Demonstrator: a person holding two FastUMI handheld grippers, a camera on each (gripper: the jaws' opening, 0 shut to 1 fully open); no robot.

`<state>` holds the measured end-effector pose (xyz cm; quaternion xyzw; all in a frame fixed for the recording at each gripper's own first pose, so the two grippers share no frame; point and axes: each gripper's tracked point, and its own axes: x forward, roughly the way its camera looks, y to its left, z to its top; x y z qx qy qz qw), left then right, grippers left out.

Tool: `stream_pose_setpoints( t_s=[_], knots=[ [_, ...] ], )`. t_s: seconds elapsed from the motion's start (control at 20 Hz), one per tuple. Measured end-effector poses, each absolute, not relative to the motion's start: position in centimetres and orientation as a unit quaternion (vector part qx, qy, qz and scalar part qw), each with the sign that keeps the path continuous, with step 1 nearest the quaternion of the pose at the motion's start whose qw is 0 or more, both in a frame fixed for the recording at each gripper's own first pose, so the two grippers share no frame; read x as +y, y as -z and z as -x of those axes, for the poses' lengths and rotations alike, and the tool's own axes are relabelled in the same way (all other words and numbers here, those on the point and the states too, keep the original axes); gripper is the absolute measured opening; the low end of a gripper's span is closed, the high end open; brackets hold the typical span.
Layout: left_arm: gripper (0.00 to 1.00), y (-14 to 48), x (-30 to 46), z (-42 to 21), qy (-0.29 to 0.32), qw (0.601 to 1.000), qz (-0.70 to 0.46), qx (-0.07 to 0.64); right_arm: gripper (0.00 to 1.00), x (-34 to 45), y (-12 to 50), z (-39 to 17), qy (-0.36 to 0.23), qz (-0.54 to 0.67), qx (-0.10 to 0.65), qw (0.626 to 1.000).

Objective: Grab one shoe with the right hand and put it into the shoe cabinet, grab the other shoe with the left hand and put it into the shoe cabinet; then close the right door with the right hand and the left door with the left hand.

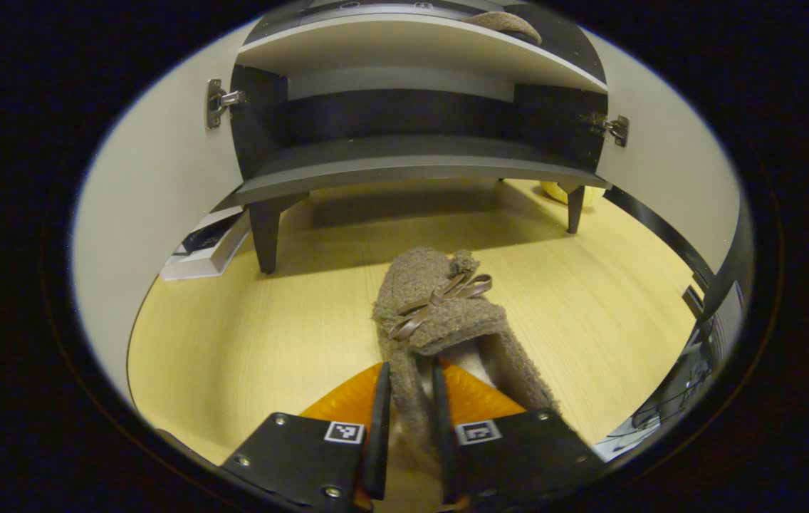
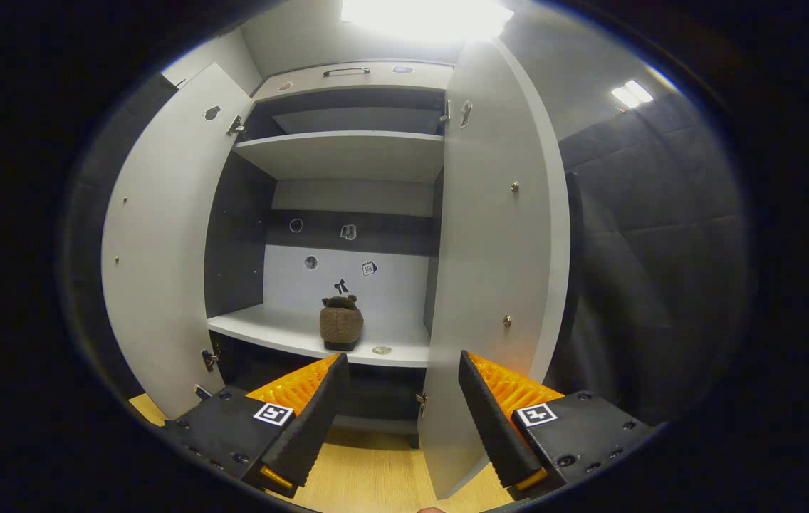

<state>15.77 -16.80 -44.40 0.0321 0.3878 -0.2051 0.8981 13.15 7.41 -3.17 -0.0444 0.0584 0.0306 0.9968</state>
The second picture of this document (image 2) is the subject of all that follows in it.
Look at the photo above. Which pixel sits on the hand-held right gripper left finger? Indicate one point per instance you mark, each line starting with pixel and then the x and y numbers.
pixel 312 427

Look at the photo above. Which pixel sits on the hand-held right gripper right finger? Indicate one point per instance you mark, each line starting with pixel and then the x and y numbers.
pixel 490 420

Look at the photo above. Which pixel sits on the brown fuzzy shoe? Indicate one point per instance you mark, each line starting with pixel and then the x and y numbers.
pixel 341 324

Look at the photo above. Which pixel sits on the grey cabinet door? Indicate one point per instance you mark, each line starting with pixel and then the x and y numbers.
pixel 490 249
pixel 162 249

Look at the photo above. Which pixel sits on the grey shoe cabinet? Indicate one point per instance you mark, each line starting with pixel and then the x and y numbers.
pixel 347 153

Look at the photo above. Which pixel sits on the small ceiling light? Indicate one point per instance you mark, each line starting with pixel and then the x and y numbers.
pixel 631 94

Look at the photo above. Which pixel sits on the large ceiling light panel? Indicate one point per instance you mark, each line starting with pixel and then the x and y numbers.
pixel 426 18

